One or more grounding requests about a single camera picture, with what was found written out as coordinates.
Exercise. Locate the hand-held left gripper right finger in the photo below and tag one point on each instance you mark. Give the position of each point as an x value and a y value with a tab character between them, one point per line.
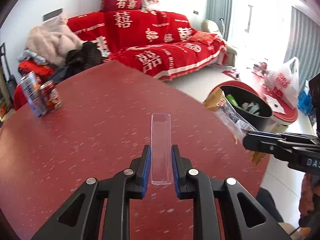
175	170

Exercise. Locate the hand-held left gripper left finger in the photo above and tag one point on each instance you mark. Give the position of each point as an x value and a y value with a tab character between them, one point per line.
147	170

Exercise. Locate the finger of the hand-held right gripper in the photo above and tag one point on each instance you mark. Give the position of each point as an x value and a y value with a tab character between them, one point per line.
265	146
270	135

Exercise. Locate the black plastic bin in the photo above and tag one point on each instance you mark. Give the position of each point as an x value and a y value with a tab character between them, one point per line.
255	123

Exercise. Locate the clear plastic tray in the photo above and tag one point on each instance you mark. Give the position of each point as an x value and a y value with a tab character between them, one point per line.
162	150

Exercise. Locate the clear gold-edged snack wrapper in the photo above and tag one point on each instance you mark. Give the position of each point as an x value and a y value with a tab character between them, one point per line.
232	120

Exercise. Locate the person's right forearm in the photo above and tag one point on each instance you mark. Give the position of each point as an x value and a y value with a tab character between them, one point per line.
311	197

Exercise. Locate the round red table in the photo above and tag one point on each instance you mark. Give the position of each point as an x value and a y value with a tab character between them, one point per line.
290	112

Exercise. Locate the white tissue sheet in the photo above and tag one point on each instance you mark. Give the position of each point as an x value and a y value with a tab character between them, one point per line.
272	100

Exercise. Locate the blue plastic crate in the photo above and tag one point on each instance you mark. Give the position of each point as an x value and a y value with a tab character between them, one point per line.
303	100

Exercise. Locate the white printed shopping bag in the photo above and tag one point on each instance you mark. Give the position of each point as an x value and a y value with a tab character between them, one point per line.
285	80

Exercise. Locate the person's dark trousers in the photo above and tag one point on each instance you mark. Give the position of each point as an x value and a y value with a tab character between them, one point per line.
270	205

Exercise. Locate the small red patterned box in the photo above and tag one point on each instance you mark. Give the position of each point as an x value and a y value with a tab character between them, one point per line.
261	68

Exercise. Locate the green curtain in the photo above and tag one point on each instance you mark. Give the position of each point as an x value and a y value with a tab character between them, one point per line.
302	37
220	10

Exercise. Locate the small red embroidered cushion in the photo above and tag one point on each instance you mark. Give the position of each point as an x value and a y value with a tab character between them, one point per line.
202	38

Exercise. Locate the red drink can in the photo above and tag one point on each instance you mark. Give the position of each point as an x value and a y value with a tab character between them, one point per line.
52	96

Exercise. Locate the sofa with red printed cover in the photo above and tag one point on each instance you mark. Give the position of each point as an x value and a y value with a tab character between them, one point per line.
150	42

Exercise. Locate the black clothing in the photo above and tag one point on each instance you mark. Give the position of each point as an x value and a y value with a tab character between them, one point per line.
85	57

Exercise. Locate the tall printed drink can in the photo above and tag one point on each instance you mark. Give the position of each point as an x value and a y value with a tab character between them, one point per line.
33	95

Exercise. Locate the red folded cloth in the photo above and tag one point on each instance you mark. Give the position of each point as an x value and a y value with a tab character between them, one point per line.
35	68

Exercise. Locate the beige fluffy coat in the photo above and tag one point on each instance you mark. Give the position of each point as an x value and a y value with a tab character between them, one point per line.
50	40

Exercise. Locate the grey cloth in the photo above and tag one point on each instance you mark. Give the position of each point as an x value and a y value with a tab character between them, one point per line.
31	56

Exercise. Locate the white printed pillow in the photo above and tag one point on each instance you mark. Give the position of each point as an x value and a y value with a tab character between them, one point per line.
151	2

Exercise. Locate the upright vacuum cleaner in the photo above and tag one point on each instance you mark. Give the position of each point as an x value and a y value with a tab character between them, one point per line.
7	75

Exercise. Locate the grey wall switch panel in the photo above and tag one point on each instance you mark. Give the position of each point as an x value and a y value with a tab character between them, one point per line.
52	14

